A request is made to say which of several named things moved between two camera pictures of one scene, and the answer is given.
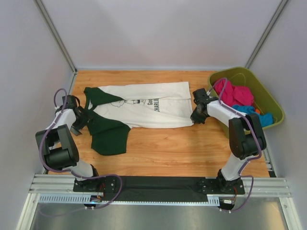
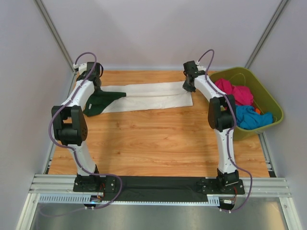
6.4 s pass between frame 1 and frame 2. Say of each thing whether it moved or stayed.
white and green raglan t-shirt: moved
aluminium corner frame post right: stayed
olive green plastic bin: stayed
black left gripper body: moved
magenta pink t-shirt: stayed
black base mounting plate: stayed
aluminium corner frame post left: stayed
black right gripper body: moved
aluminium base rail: stayed
